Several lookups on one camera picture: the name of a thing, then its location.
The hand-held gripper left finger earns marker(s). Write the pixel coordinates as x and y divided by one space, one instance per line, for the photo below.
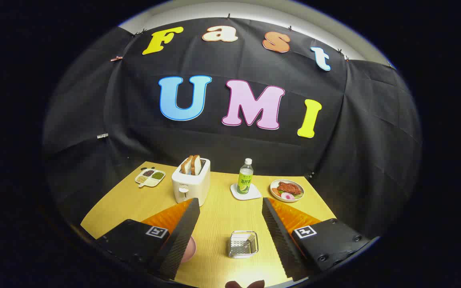
182 236

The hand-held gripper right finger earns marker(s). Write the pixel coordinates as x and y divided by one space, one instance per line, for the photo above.
278 240

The pink round plate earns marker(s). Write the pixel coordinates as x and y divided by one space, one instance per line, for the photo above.
189 248

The white toaster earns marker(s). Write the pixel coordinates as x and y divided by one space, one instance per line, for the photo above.
190 186

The plate with meat and vegetables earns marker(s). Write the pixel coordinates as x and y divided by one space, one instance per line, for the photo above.
287 188

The white square coaster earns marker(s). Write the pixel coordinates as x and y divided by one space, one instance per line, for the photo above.
254 193

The white divided snack tray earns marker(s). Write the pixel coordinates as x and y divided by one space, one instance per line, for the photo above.
150 177

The green label drink bottle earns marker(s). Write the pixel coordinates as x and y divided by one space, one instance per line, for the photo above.
245 180

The bread slice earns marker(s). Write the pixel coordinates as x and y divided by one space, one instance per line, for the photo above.
185 165
196 164

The black backdrop cloth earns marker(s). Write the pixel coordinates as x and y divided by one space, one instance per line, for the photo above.
134 120

